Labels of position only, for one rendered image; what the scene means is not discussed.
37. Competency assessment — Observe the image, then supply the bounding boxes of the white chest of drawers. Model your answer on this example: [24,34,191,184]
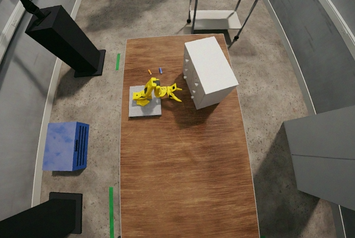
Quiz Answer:
[184,37,238,109]

